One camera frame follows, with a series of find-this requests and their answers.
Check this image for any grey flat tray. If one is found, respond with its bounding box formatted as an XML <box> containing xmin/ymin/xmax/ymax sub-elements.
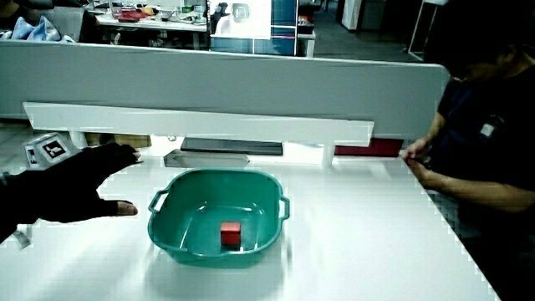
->
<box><xmin>163</xmin><ymin>149</ymin><xmax>251</xmax><ymax>169</ymax></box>

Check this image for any black keyboard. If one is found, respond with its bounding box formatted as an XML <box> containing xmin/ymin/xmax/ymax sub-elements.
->
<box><xmin>180</xmin><ymin>137</ymin><xmax>284</xmax><ymax>156</ymax></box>

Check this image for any person's left forearm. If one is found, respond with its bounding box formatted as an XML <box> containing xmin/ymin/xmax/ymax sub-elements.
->
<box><xmin>0</xmin><ymin>171</ymin><xmax>24</xmax><ymax>246</ymax></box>

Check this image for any teal plastic basin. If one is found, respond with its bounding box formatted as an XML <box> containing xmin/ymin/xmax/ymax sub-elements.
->
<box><xmin>147</xmin><ymin>167</ymin><xmax>291</xmax><ymax>268</ymax></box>

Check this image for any grey desk partition panel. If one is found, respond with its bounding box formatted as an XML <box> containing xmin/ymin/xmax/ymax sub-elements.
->
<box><xmin>0</xmin><ymin>40</ymin><xmax>451</xmax><ymax>141</ymax></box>

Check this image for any red box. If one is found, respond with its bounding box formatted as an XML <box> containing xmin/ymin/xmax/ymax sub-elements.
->
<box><xmin>334</xmin><ymin>138</ymin><xmax>405</xmax><ymax>158</ymax></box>

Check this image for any red tray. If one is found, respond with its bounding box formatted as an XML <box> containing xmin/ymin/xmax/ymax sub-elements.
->
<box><xmin>116</xmin><ymin>10</ymin><xmax>150</xmax><ymax>23</ymax></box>

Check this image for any white metal rack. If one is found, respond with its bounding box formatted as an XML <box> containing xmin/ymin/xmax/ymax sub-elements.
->
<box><xmin>407</xmin><ymin>0</ymin><xmax>440</xmax><ymax>62</ymax></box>

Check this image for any grey office chair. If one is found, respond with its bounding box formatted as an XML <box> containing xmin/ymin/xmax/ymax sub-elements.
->
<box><xmin>39</xmin><ymin>6</ymin><xmax>87</xmax><ymax>43</ymax></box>

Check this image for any person's left hand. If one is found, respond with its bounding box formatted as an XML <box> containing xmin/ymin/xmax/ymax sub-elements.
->
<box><xmin>12</xmin><ymin>132</ymin><xmax>142</xmax><ymax>225</ymax></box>

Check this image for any white background table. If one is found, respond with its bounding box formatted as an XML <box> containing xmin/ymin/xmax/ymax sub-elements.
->
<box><xmin>95</xmin><ymin>12</ymin><xmax>210</xmax><ymax>49</ymax></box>

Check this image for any red block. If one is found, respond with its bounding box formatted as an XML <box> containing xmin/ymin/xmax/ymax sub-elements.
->
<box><xmin>220</xmin><ymin>222</ymin><xmax>242</xmax><ymax>247</ymax></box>

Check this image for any light blue cloth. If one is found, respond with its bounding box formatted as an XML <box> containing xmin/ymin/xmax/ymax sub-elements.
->
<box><xmin>2</xmin><ymin>15</ymin><xmax>76</xmax><ymax>43</ymax></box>

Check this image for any white desk shelf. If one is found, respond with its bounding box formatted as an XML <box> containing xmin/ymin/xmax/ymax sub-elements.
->
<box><xmin>23</xmin><ymin>101</ymin><xmax>375</xmax><ymax>168</ymax></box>

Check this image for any white and blue poster panel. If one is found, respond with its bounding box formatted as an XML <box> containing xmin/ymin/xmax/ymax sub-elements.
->
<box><xmin>208</xmin><ymin>0</ymin><xmax>300</xmax><ymax>57</ymax></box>

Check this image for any cardboard box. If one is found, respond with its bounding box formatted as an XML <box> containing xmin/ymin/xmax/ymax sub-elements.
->
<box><xmin>84</xmin><ymin>132</ymin><xmax>152</xmax><ymax>149</ymax></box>

